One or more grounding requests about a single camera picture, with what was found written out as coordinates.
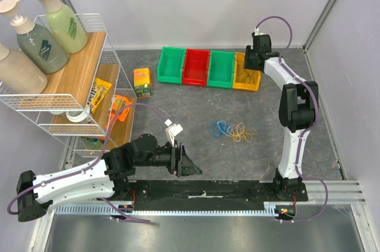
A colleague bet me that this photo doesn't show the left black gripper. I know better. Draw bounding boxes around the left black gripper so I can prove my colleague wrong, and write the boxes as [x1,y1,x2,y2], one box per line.
[135,139,202,177]

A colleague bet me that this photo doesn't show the white wire shelf rack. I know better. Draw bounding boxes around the white wire shelf rack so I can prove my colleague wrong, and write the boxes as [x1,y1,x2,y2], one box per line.
[1,14,137,168]

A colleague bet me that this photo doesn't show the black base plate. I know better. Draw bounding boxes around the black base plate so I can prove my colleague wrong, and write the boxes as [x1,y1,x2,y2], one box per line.
[109,180,308,210]

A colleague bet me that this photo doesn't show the black thin cable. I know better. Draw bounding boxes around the black thin cable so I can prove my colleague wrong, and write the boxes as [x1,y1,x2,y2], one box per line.
[234,54,259,86]

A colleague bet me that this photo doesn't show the light green pump bottle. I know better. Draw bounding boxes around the light green pump bottle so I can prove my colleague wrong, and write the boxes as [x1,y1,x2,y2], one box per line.
[38,0,87,54]

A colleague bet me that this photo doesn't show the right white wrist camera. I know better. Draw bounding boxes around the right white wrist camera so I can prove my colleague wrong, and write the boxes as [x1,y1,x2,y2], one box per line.
[252,28,272,53]

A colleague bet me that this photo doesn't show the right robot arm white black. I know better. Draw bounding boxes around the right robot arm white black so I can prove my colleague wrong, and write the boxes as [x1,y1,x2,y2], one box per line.
[243,33,319,201]

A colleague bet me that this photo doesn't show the colourful box on lower shelf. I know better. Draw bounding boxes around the colourful box on lower shelf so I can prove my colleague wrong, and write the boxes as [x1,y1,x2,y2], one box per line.
[81,137,104,150]

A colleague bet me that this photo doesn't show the beige pump bottle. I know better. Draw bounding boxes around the beige pump bottle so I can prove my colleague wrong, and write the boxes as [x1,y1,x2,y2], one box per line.
[1,0,48,95]

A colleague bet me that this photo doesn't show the yellow candy bag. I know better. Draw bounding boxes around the yellow candy bag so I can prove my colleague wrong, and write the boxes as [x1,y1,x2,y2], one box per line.
[87,78,112,114]

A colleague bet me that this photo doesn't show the dark green pump bottle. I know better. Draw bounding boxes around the dark green pump bottle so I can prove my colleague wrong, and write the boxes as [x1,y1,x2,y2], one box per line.
[10,15,68,74]

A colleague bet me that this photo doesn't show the orange toy package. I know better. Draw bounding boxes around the orange toy package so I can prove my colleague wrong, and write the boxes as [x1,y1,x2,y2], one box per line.
[108,94,132,133]

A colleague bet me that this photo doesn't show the red bin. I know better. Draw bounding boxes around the red bin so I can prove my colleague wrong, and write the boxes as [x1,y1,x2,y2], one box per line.
[182,48,210,86]

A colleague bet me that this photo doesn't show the yellow bin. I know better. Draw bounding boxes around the yellow bin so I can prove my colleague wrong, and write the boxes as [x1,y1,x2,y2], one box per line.
[233,52,261,92]

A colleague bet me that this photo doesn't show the blue thin cable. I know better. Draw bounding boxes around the blue thin cable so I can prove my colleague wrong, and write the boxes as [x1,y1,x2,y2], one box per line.
[207,120,235,139]

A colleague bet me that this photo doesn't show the yellow thin cable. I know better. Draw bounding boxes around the yellow thin cable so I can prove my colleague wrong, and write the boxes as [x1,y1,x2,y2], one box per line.
[227,123,257,143]

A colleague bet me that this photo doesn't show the yellow green small box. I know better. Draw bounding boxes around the yellow green small box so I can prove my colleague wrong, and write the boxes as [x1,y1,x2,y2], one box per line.
[134,68,152,97]

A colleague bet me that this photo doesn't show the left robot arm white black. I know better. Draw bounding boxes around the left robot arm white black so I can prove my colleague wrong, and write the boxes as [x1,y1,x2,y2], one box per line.
[15,134,202,222]

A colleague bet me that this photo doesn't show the white tape roll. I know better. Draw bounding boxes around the white tape roll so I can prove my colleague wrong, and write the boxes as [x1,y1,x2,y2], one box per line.
[66,105,91,124]

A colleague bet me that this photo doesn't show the green bin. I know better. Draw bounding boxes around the green bin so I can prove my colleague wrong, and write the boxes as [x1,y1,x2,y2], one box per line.
[157,47,186,84]
[207,50,235,89]

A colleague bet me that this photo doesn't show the left green bin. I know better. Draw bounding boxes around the left green bin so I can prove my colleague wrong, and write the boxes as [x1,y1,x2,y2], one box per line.
[157,47,186,84]

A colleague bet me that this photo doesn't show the slotted cable duct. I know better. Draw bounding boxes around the slotted cable duct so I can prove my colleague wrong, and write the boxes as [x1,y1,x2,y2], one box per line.
[55,203,278,216]

